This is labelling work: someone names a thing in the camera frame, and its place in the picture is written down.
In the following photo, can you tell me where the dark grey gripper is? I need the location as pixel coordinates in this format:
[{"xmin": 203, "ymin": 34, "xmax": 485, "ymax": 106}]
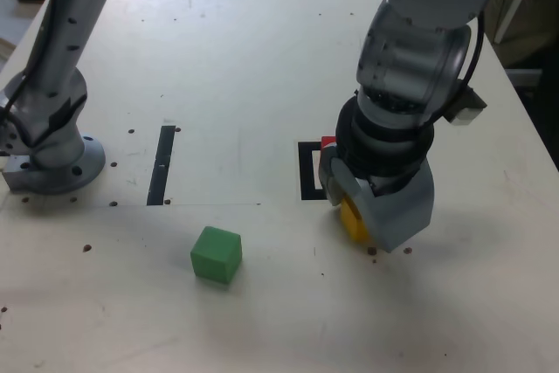
[{"xmin": 318, "ymin": 145, "xmax": 435, "ymax": 254}]

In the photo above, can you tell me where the yellow cube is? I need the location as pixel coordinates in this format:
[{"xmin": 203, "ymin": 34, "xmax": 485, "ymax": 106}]
[{"xmin": 340, "ymin": 197, "xmax": 373, "ymax": 245}]

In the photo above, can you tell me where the green cube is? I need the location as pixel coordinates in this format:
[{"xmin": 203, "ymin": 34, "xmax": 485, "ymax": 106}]
[{"xmin": 190, "ymin": 225, "xmax": 243, "ymax": 286}]

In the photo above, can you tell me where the black tape square outline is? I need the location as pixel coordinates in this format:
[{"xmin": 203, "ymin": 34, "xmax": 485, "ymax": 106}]
[{"xmin": 297, "ymin": 140, "xmax": 327, "ymax": 202}]

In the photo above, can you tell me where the black tape strip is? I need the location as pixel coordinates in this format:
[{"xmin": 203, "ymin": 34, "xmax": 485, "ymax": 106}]
[{"xmin": 146, "ymin": 125, "xmax": 176, "ymax": 207}]

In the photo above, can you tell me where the small grey gripper camera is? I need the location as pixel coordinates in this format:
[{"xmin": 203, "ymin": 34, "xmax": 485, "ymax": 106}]
[{"xmin": 444, "ymin": 86, "xmax": 488, "ymax": 128}]

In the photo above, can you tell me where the grey metal rail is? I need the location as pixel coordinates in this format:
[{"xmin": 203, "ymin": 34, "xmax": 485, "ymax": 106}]
[{"xmin": 504, "ymin": 67, "xmax": 545, "ymax": 88}]

